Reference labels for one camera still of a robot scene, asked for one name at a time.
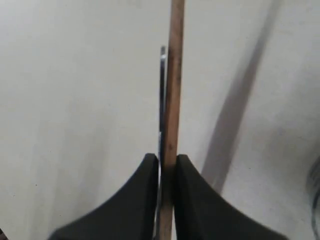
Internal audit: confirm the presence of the shiny steel cup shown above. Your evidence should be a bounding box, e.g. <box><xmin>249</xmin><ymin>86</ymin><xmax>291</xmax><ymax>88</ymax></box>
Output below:
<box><xmin>306</xmin><ymin>157</ymin><xmax>320</xmax><ymax>240</ymax></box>

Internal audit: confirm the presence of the silver table knife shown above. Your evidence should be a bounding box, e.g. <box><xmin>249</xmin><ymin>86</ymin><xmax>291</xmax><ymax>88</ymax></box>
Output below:
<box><xmin>152</xmin><ymin>45</ymin><xmax>168</xmax><ymax>240</ymax></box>

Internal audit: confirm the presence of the dark wooden chopstick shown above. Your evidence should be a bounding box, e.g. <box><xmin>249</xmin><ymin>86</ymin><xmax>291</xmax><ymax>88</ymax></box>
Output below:
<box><xmin>157</xmin><ymin>0</ymin><xmax>185</xmax><ymax>240</ymax></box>

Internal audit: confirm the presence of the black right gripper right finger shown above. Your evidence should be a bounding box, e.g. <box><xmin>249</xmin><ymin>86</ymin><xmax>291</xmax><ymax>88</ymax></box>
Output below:
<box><xmin>173</xmin><ymin>154</ymin><xmax>286</xmax><ymax>240</ymax></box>

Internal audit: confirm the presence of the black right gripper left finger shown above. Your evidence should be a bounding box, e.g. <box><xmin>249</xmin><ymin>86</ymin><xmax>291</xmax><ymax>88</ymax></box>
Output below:
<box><xmin>49</xmin><ymin>153</ymin><xmax>159</xmax><ymax>240</ymax></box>

